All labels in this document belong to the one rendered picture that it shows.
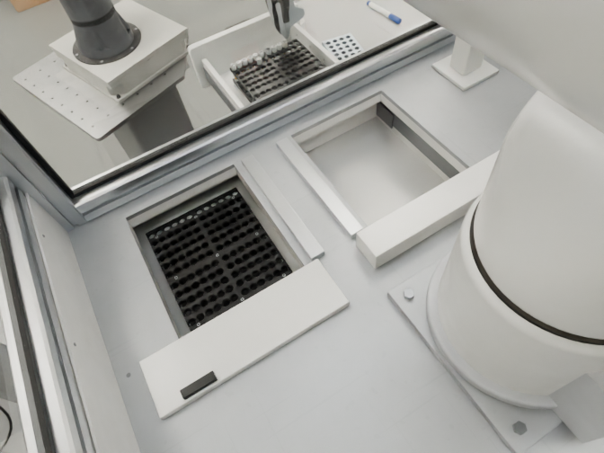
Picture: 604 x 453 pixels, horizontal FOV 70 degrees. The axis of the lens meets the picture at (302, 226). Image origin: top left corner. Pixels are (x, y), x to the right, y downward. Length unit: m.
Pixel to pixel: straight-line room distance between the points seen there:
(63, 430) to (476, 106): 0.76
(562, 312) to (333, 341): 0.29
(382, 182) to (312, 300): 0.35
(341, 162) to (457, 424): 0.54
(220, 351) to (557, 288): 0.39
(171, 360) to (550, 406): 0.45
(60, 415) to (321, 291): 0.32
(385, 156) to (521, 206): 0.57
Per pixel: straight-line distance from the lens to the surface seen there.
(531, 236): 0.37
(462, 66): 0.89
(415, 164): 0.90
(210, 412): 0.58
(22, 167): 0.71
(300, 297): 0.59
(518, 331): 0.43
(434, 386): 0.57
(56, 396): 0.50
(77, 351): 0.57
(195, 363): 0.59
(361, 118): 0.95
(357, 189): 0.85
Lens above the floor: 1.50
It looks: 56 degrees down
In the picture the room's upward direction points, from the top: 10 degrees counter-clockwise
